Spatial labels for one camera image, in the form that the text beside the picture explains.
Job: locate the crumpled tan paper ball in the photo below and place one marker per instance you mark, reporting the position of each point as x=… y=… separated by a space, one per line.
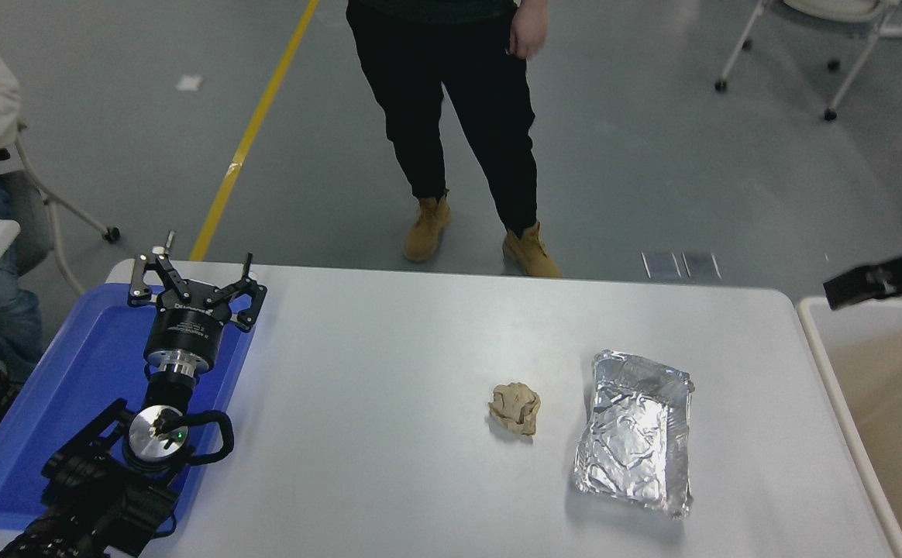
x=514 y=406

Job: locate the clear floor plate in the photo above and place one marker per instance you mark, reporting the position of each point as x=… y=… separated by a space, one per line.
x=701 y=265
x=661 y=265

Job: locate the blue plastic tray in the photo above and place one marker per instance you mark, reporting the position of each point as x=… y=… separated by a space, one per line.
x=71 y=387

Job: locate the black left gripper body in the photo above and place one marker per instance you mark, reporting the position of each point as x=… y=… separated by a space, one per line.
x=184 y=325

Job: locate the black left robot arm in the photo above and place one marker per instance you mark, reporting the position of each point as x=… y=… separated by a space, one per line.
x=94 y=496

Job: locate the standing person's hand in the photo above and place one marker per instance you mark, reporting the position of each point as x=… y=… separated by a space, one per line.
x=530 y=29

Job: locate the silver foil tray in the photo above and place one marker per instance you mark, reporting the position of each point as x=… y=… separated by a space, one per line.
x=633 y=434

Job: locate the grey chair with white legs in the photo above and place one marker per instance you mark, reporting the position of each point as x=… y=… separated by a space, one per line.
x=36 y=209

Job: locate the standing person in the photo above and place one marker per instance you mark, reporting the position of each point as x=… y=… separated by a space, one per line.
x=451 y=93

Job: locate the white paper scrap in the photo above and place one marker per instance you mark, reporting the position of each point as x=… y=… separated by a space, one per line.
x=189 y=82

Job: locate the large pale bin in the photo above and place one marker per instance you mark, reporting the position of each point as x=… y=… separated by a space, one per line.
x=900 y=434

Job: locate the white wheeled chair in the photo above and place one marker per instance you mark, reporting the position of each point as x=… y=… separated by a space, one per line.
x=846 y=43

